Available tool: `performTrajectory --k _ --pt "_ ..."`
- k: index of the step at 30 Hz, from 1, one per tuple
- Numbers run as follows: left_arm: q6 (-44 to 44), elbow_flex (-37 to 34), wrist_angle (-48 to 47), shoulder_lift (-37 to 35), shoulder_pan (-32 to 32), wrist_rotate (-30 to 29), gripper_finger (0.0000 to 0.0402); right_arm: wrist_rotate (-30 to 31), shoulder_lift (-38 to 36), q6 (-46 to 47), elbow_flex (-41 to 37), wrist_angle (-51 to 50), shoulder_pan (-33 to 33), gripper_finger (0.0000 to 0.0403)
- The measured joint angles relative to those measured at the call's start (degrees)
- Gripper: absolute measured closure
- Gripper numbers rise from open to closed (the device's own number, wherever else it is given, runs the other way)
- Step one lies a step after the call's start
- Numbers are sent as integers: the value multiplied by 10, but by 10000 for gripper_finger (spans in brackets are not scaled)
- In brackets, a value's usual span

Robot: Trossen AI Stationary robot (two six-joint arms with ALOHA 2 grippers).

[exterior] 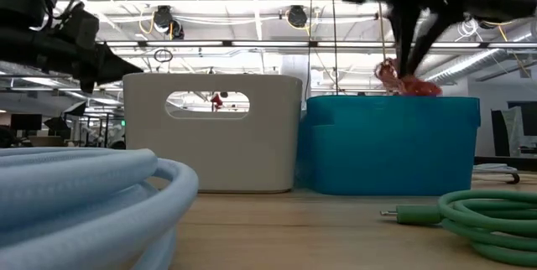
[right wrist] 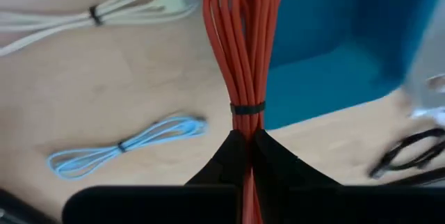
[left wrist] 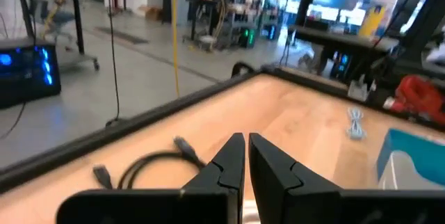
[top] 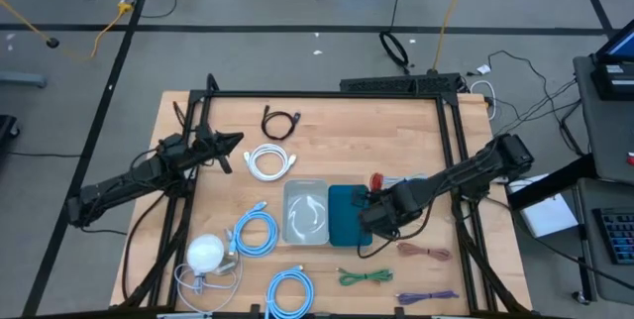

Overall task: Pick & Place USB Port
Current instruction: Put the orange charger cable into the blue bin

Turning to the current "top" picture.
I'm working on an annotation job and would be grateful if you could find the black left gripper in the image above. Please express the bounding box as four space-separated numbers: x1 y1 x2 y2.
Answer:
190 130 246 175

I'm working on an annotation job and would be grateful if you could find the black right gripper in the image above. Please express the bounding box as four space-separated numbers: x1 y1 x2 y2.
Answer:
352 185 405 240

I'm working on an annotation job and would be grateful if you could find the red and white cable bundle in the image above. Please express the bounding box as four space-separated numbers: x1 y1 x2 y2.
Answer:
369 171 430 193

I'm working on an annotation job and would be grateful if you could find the black USB cable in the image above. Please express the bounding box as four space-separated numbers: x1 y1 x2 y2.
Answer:
260 105 302 143

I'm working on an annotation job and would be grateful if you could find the light blue cable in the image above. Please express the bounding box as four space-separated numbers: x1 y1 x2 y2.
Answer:
264 265 316 319
228 200 280 260

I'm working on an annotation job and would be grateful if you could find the teal plastic bin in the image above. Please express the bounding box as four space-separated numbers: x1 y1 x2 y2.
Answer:
327 183 374 249

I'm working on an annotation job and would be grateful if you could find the grey plastic bin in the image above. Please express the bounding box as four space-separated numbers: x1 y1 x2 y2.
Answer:
280 177 332 247

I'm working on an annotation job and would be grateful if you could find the small grey adapter block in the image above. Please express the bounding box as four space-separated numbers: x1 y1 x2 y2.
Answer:
217 246 241 277

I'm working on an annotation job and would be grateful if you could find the black perforated power strip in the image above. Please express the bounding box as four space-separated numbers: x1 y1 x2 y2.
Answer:
339 72 463 95

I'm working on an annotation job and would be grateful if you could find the white paper box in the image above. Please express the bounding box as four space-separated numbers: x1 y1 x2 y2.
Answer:
506 173 581 239

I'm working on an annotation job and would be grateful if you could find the grey desk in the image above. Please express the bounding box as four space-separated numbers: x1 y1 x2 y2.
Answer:
573 54 634 184

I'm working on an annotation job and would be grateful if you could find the black keyboard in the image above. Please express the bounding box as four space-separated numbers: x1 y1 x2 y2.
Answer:
592 206 634 266

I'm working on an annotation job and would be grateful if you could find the black device with labels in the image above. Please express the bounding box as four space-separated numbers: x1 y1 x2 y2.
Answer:
589 60 634 103

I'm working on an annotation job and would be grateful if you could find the open laptop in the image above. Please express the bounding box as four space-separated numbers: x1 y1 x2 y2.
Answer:
593 30 634 65

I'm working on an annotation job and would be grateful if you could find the green bundled cable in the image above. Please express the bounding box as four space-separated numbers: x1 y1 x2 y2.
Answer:
336 267 395 287

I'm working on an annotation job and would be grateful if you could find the pink bundled cable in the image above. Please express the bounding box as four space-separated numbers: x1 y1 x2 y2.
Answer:
395 241 454 263

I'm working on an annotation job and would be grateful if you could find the black metal table frame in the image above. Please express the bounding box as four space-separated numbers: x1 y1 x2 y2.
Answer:
116 73 534 319

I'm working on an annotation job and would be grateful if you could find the purple bundled cable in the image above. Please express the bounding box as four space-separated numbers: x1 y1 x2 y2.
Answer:
394 289 461 307

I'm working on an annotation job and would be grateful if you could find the thin pale loose cable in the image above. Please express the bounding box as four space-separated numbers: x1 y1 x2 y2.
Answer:
172 261 245 316

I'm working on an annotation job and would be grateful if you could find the black hanging cord with coil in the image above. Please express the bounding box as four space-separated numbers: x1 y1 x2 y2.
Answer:
378 0 412 75

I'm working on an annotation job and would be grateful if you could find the white looped cable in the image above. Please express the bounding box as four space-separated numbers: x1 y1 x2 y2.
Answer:
469 78 498 123

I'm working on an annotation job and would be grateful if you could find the yellow extension cable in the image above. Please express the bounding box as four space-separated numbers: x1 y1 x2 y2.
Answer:
0 0 136 61

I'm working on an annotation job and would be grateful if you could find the yellow hanging cord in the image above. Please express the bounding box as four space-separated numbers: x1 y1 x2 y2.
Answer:
431 0 473 74

